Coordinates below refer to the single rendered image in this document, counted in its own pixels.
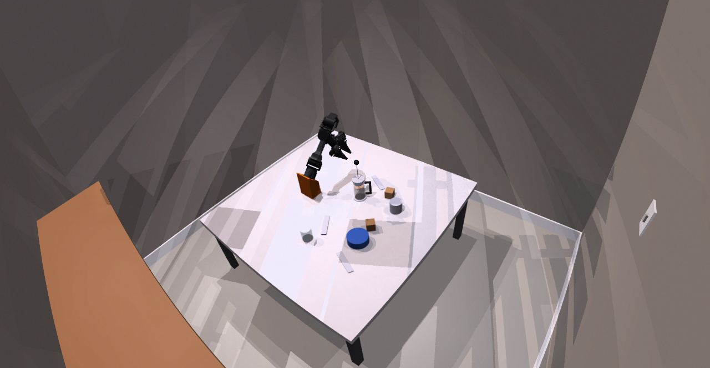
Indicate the grey flat bar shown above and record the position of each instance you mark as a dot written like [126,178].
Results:
[344,261]
[325,224]
[377,181]

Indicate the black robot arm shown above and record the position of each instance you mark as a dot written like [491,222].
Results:
[328,125]

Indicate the glass french press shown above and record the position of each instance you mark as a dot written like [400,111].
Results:
[359,186]

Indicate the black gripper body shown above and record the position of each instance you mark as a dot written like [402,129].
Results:
[334,147]

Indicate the blue cylinder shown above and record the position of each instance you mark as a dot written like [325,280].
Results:
[357,238]

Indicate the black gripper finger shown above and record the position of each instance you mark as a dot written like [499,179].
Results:
[340,154]
[345,147]

